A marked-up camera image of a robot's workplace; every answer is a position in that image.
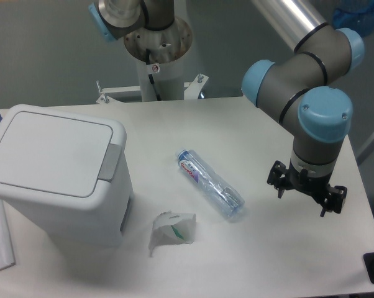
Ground crushed clear plastic bottle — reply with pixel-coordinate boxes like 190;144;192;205
176;149;245;218

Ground blue water jug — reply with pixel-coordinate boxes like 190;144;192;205
331;1;374;37

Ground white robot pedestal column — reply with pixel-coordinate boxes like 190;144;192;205
124;17;193;101

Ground crumpled white paper wrapper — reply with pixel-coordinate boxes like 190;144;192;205
148;211;196;257

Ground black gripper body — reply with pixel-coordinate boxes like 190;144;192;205
285;165;332;202

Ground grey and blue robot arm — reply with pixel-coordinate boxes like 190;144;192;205
88;1;365;213

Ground white push-button trash can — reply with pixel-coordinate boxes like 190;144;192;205
0;104;133;246

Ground white pedestal foot bracket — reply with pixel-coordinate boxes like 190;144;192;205
96;73;209;104

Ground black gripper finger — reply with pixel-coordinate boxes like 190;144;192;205
320;185;348;217
267;160;288;199

